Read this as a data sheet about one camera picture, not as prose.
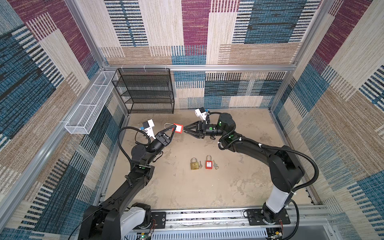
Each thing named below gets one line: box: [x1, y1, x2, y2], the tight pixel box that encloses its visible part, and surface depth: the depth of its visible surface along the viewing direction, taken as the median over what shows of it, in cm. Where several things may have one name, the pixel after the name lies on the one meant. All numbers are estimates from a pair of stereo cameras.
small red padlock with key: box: [163, 122, 184, 134], surface depth 70 cm
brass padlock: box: [190, 157, 200, 170], surface depth 93 cm
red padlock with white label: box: [205, 154, 213, 170], surface depth 93 cm
